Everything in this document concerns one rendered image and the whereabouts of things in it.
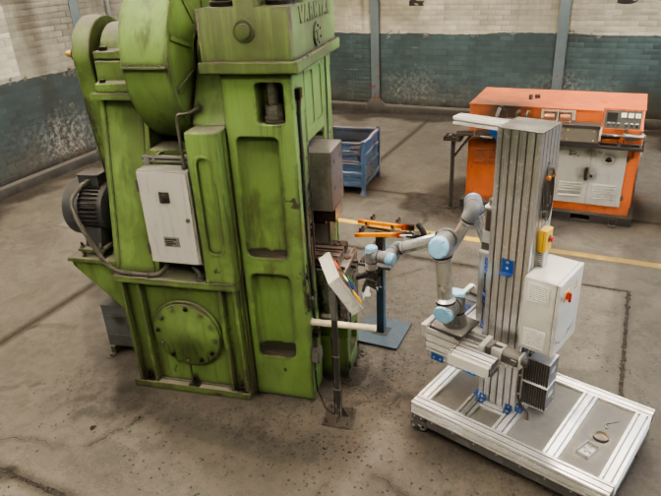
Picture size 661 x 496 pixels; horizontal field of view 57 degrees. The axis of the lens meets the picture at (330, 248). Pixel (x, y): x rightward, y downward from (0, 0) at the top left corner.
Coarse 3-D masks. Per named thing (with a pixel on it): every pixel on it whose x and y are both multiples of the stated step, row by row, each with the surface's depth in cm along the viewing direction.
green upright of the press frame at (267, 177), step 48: (240, 96) 356; (288, 96) 349; (240, 144) 374; (288, 144) 361; (240, 192) 383; (288, 192) 374; (240, 240) 398; (288, 240) 389; (288, 288) 412; (288, 336) 429; (288, 384) 441
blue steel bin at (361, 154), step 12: (336, 132) 850; (348, 132) 844; (360, 132) 840; (372, 132) 812; (348, 144) 775; (360, 144) 768; (372, 144) 815; (348, 156) 783; (360, 156) 777; (372, 156) 818; (348, 168) 790; (360, 168) 785; (372, 168) 823; (348, 180) 798; (360, 180) 792
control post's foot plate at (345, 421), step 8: (328, 408) 431; (344, 408) 430; (352, 408) 427; (328, 416) 424; (336, 416) 418; (344, 416) 422; (352, 416) 422; (328, 424) 417; (336, 424) 416; (344, 424) 416; (352, 424) 417
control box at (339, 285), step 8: (328, 256) 382; (328, 264) 374; (328, 272) 367; (336, 272) 361; (328, 280) 360; (336, 280) 357; (344, 280) 366; (336, 288) 359; (344, 288) 360; (344, 296) 363; (352, 296) 364; (344, 304) 365; (352, 304) 366; (360, 304) 367; (352, 312) 368
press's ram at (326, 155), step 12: (312, 144) 403; (324, 144) 401; (336, 144) 400; (312, 156) 388; (324, 156) 386; (336, 156) 400; (312, 168) 391; (324, 168) 389; (336, 168) 402; (312, 180) 395; (324, 180) 393; (336, 180) 404; (312, 192) 399; (324, 192) 397; (336, 192) 407; (324, 204) 400; (336, 204) 409
